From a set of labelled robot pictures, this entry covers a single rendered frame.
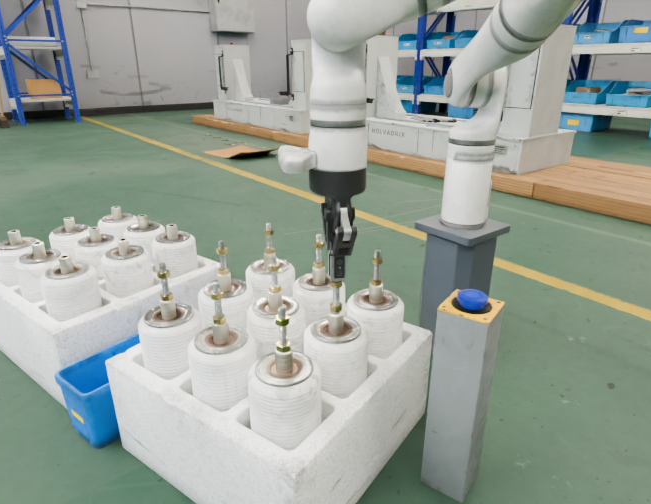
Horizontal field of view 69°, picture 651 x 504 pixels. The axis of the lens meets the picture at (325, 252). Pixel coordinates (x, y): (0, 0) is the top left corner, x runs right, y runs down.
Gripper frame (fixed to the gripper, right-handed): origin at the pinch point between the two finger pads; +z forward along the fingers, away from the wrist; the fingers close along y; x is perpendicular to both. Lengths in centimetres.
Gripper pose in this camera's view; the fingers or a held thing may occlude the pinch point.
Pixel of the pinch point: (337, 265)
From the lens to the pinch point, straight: 66.1
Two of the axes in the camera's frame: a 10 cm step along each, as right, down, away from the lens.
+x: -9.8, 0.7, -1.7
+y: -1.8, -3.6, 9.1
